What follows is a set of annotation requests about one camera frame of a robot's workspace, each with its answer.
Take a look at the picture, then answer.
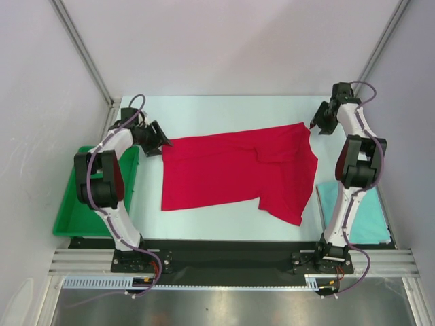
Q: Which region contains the aluminium front frame rail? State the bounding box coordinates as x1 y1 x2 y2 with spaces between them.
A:
49 249 419 277

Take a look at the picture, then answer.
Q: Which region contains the right aluminium corner post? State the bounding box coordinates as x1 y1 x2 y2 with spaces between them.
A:
358 0 413 82

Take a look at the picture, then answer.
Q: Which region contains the red t-shirt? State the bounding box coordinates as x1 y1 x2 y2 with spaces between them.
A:
161 123 318 226

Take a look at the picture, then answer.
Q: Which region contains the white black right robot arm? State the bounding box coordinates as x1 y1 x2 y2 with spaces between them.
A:
310 81 387 272

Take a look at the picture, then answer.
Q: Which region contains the folded teal t-shirt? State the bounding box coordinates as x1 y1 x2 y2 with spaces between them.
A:
316 181 392 245

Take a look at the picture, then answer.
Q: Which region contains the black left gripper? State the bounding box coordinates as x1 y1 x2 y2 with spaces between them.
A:
136 121 173 158

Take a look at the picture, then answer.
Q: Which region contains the left aluminium corner post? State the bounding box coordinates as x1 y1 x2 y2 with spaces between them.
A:
49 0 122 109

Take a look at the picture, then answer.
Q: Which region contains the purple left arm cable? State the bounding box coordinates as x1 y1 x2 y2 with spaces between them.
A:
64 94 164 308

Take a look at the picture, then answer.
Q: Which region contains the white slotted cable duct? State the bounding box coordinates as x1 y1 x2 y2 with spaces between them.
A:
62 276 338 291

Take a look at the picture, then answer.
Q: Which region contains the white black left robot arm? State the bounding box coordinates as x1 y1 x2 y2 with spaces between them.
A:
74 107 172 272

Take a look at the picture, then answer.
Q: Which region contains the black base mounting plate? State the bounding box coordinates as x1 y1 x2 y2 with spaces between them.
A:
67 237 398 287

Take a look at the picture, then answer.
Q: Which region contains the aluminium corner post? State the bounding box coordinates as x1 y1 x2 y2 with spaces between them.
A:
358 0 413 82
49 0 122 109

